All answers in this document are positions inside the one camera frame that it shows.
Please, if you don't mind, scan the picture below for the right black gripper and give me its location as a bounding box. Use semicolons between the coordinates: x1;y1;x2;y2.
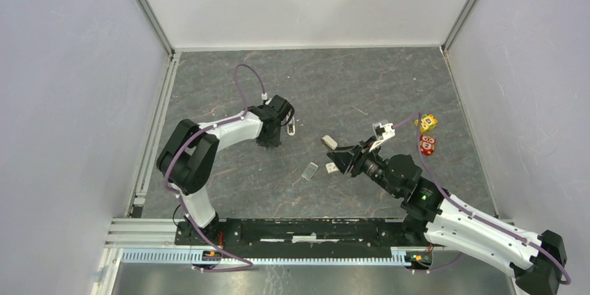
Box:
326;136;401;198

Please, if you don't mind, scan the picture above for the white staple box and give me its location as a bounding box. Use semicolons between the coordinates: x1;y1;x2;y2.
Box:
326;163;340;173

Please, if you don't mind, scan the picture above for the white stapler top half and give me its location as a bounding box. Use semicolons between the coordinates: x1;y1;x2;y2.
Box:
287;118;296;136

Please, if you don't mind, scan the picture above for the beige stapler base half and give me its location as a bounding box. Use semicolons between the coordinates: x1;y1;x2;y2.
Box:
321;135;338;150

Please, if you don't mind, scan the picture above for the white staple tray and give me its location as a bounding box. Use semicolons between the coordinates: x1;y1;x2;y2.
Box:
301;162;319;181

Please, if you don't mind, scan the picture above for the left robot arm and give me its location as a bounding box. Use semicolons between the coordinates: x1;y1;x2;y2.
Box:
156;95;294;245

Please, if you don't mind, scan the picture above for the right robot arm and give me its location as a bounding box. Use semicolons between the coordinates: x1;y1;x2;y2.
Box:
327;145;571;294

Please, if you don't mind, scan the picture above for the red toy block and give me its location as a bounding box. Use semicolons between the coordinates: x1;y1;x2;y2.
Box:
419;134;437;156

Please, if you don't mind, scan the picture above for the yellow toy block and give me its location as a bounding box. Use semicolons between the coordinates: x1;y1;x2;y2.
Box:
413;114;438;133

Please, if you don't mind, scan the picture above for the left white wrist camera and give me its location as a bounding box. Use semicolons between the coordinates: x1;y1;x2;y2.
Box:
262;95;294;120

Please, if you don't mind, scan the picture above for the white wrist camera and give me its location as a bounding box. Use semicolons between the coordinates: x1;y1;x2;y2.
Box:
369;122;396;152
262;95;294;120

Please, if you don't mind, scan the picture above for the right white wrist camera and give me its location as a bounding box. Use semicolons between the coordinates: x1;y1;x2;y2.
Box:
369;122;396;152

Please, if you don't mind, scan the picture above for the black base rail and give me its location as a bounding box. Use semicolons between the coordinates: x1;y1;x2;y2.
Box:
204;218;432;260

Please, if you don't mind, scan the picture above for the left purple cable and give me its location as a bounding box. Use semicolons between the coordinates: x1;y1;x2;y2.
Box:
162;63;269;274

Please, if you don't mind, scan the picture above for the purple cable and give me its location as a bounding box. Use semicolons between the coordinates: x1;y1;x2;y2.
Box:
392;113;573;285
162;63;269;274

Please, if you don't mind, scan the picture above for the right aluminium frame post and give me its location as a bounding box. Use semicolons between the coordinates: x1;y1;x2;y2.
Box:
440;0;479;56

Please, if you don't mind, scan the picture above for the aluminium frame post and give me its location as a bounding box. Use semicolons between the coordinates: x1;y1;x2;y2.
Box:
135;0;175;57
440;0;479;56

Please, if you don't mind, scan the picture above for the left aluminium frame post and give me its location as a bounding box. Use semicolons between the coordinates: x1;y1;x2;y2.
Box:
135;0;175;57

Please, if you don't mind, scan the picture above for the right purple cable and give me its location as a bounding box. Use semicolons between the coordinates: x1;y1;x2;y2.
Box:
392;113;573;285

